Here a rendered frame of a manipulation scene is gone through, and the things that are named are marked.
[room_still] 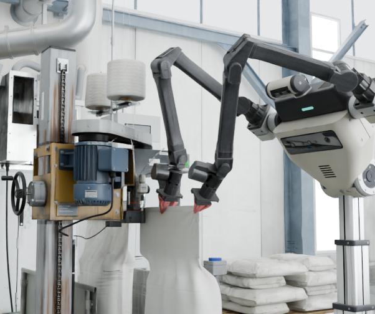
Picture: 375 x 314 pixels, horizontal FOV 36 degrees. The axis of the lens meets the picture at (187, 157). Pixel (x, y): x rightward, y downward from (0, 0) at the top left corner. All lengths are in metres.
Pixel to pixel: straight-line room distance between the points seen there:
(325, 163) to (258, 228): 5.86
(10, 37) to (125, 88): 2.84
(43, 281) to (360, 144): 1.36
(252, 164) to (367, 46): 3.27
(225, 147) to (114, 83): 0.59
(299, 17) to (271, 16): 0.44
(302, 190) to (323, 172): 5.83
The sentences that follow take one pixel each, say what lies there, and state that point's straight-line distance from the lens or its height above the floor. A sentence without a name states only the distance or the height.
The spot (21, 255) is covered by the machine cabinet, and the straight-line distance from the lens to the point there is 5.21.
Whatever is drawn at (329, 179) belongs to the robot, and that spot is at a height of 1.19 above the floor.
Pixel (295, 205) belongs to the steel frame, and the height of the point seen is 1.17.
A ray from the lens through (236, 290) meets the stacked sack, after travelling 5.33.
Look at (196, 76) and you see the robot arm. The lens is 2.37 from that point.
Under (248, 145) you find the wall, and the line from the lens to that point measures 8.10.
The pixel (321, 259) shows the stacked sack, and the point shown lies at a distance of 5.83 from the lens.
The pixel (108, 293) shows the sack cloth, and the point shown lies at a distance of 2.81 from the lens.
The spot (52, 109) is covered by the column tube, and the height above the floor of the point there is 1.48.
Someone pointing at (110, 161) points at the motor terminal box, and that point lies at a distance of 2.20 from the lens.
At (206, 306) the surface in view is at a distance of 2.19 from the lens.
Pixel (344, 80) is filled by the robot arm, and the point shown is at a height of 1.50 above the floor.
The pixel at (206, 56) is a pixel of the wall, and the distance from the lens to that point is 7.91.
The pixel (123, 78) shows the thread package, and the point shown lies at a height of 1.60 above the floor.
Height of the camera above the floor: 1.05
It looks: 6 degrees up
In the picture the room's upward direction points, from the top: straight up
